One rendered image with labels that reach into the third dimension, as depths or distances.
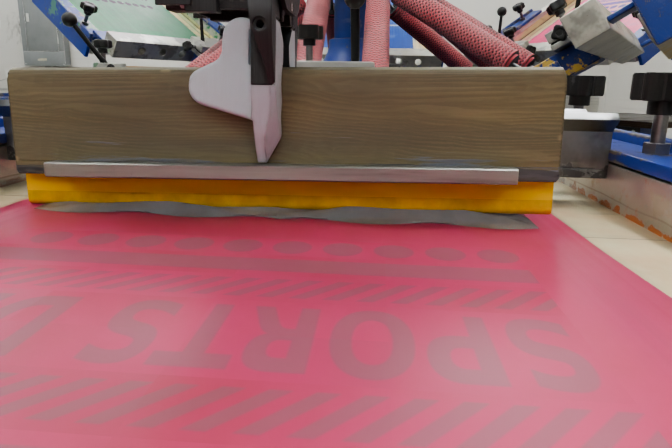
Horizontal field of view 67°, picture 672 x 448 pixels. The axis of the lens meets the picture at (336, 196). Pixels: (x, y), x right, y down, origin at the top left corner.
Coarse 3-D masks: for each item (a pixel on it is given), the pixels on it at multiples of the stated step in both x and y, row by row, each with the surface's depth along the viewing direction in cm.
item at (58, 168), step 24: (48, 168) 35; (72, 168) 35; (96, 168) 35; (120, 168) 35; (144, 168) 35; (168, 168) 34; (192, 168) 34; (216, 168) 34; (240, 168) 34; (264, 168) 34; (288, 168) 34; (312, 168) 34; (336, 168) 34; (360, 168) 33; (384, 168) 33; (408, 168) 33; (432, 168) 33; (456, 168) 33; (480, 168) 33; (504, 168) 33
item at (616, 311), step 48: (336, 240) 31; (384, 240) 31; (432, 240) 31; (480, 240) 32; (528, 240) 32; (576, 240) 32; (576, 288) 24; (624, 288) 24; (624, 336) 20; (624, 384) 17
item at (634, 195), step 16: (0, 160) 44; (0, 176) 44; (16, 176) 46; (608, 176) 41; (624, 176) 38; (640, 176) 36; (592, 192) 44; (608, 192) 41; (624, 192) 38; (640, 192) 36; (656, 192) 34; (624, 208) 38; (640, 208) 36; (656, 208) 34; (640, 224) 36; (656, 224) 34
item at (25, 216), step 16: (0, 208) 37; (16, 208) 37; (32, 208) 37; (0, 224) 33; (16, 224) 33; (32, 224) 33; (48, 224) 33; (64, 224) 33; (80, 224) 33; (96, 224) 34; (112, 224) 34; (128, 224) 34; (144, 224) 34; (160, 224) 34; (176, 224) 34; (192, 224) 34; (208, 224) 34; (224, 224) 34; (240, 224) 34; (256, 224) 34
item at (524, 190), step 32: (160, 192) 37; (192, 192) 37; (224, 192) 37; (256, 192) 37; (288, 192) 37; (320, 192) 36; (352, 192) 36; (384, 192) 36; (416, 192) 36; (448, 192) 36; (480, 192) 35; (512, 192) 35; (544, 192) 35
